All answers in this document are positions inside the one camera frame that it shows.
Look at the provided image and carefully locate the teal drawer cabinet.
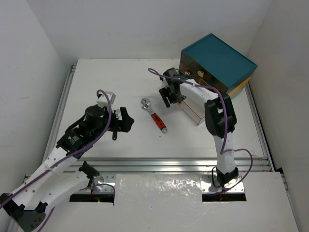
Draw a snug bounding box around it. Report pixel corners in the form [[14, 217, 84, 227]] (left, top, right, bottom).
[[179, 33, 258, 97]]

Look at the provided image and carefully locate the aluminium rail frame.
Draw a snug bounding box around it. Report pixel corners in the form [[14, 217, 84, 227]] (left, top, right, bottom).
[[43, 59, 298, 232]]

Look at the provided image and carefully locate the red handled adjustable wrench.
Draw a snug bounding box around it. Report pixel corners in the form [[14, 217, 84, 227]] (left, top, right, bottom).
[[140, 98, 168, 133]]

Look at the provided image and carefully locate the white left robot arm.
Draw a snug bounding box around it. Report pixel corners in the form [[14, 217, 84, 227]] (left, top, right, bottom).
[[0, 105, 134, 232]]

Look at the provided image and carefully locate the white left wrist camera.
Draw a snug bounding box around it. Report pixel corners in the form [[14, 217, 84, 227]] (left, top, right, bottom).
[[97, 89, 116, 108]]

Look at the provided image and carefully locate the black handled adjustable wrench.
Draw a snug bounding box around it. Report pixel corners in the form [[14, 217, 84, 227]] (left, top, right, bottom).
[[111, 109, 121, 141]]

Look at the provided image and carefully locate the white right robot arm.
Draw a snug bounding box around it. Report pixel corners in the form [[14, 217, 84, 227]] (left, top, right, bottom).
[[159, 68, 239, 188]]

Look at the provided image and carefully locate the clear bottom wide drawer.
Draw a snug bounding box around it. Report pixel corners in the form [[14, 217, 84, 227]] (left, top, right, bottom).
[[161, 79, 206, 126]]

